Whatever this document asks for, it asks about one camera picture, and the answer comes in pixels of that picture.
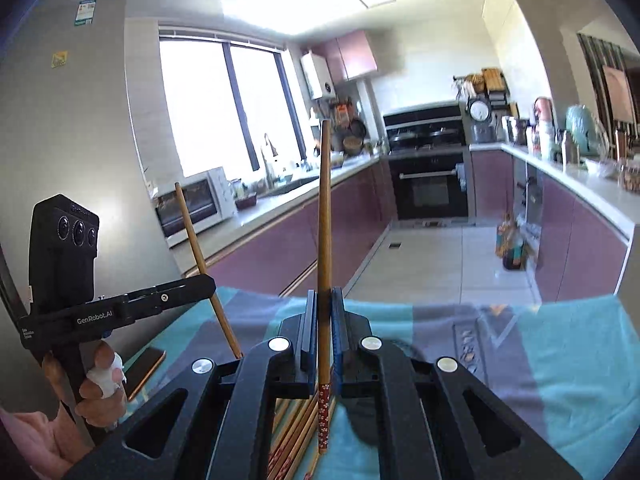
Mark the left hand with bandage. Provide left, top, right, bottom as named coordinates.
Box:
left=41, top=340, right=129, bottom=428

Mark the black range hood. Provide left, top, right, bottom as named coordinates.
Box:
left=383, top=102, right=466, bottom=152

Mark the steel stock pot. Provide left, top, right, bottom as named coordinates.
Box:
left=501, top=116, right=529, bottom=145

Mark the yellow cooking oil bottle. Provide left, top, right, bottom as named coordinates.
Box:
left=495, top=212, right=515, bottom=258

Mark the grey refrigerator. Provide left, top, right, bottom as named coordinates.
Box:
left=0, top=0, right=177, bottom=411

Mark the light bamboo chopstick patterned end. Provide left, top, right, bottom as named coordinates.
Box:
left=317, top=119, right=332, bottom=456

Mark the black built-in oven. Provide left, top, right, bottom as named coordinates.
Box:
left=388, top=152, right=470, bottom=220

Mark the smartphone with orange edge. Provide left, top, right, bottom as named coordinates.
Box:
left=125, top=347, right=166, bottom=402

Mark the white microwave oven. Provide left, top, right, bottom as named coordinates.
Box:
left=152, top=167, right=238, bottom=248

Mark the teal and grey tablecloth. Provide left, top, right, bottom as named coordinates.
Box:
left=124, top=287, right=639, bottom=479

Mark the pink upper cabinet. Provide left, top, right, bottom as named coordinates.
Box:
left=311, top=30, right=378, bottom=84

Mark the kitchen sink faucet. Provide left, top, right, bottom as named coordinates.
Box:
left=262, top=132, right=279, bottom=188

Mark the mint green appliance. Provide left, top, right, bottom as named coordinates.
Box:
left=565, top=105, right=610, bottom=158

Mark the kitchen window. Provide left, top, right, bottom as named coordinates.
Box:
left=160, top=38, right=309, bottom=181

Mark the dark sauce bottle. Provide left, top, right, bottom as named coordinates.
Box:
left=502, top=230, right=526, bottom=271

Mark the white wall water heater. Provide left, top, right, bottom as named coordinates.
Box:
left=300, top=51, right=335, bottom=100

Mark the white rice cooker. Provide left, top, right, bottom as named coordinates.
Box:
left=466, top=96, right=496, bottom=143

